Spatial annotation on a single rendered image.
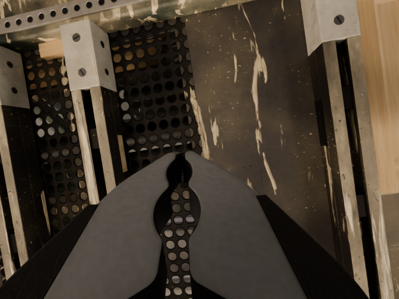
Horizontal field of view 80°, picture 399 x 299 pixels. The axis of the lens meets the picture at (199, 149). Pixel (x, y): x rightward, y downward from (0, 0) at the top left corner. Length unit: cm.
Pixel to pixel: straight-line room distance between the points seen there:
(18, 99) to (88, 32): 22
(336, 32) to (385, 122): 19
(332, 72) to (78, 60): 45
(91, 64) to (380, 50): 53
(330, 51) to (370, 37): 11
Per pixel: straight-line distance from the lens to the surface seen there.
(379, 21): 59
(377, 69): 56
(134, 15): 54
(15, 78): 67
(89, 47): 52
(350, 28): 50
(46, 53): 64
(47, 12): 62
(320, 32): 48
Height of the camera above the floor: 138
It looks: 33 degrees down
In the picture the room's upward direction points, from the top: 176 degrees clockwise
